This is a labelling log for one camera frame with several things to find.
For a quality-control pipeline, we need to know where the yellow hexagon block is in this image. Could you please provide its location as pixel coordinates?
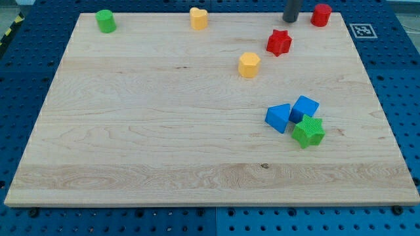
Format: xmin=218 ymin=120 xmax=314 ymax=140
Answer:
xmin=238 ymin=52 xmax=261 ymax=78

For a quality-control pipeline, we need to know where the light wooden board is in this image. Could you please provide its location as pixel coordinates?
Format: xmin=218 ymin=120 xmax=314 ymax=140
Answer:
xmin=5 ymin=12 xmax=419 ymax=207

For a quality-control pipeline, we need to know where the blue triangle block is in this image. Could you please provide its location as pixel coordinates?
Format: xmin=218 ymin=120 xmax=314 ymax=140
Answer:
xmin=264 ymin=104 xmax=291 ymax=134

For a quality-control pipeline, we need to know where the blue cube block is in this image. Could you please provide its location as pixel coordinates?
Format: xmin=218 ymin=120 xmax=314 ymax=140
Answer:
xmin=289 ymin=95 xmax=320 ymax=124

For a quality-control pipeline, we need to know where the green star block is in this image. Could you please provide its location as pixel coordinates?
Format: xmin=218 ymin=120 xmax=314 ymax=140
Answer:
xmin=291 ymin=115 xmax=326 ymax=149

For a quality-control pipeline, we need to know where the yellow heart block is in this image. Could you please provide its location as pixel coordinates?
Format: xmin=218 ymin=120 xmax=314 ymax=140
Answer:
xmin=189 ymin=7 xmax=208 ymax=30

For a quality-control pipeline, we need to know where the red star block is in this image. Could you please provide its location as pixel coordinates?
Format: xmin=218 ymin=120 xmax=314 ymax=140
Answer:
xmin=266 ymin=29 xmax=292 ymax=57

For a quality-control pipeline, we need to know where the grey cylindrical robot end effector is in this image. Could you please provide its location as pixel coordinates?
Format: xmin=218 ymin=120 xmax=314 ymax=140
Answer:
xmin=282 ymin=0 xmax=303 ymax=23

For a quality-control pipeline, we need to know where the green cylinder block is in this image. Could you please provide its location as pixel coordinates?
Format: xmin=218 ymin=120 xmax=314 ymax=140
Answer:
xmin=95 ymin=9 xmax=117 ymax=33

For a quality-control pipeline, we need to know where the red cylinder block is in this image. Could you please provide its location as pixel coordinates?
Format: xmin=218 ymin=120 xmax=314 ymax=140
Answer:
xmin=310 ymin=3 xmax=332 ymax=27

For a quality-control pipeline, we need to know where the white fiducial marker tag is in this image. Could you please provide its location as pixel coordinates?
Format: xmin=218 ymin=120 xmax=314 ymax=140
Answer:
xmin=350 ymin=23 xmax=377 ymax=39

